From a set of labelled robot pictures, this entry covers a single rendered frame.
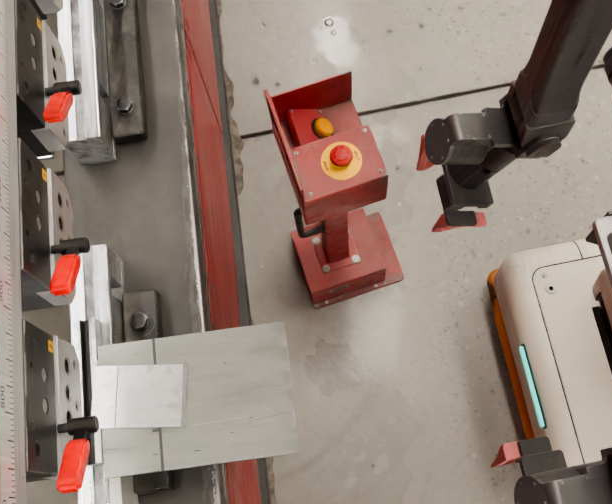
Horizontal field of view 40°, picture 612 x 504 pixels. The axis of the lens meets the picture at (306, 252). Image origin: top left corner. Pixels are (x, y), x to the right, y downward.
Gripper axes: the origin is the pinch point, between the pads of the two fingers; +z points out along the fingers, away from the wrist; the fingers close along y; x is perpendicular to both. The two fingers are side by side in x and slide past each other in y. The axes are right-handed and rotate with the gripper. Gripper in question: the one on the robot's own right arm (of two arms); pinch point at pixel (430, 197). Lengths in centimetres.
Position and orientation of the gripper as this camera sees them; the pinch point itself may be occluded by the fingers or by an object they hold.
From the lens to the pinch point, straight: 123.5
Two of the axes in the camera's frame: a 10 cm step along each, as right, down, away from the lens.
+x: 9.0, -0.4, 4.3
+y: 1.9, 9.4, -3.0
